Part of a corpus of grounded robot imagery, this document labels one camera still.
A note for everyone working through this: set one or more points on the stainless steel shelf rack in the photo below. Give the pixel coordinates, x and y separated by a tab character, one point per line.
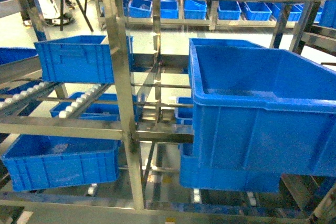
155	132

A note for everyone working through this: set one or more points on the blue bin under large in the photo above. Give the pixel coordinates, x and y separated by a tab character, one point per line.
192	176

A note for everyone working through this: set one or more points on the large blue front bin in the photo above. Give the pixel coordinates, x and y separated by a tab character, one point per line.
262	110

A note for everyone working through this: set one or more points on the blue bin left middle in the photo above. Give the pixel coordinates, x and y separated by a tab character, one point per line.
76	59

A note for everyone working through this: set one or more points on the blue bin lower left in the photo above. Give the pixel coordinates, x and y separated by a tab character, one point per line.
39	162

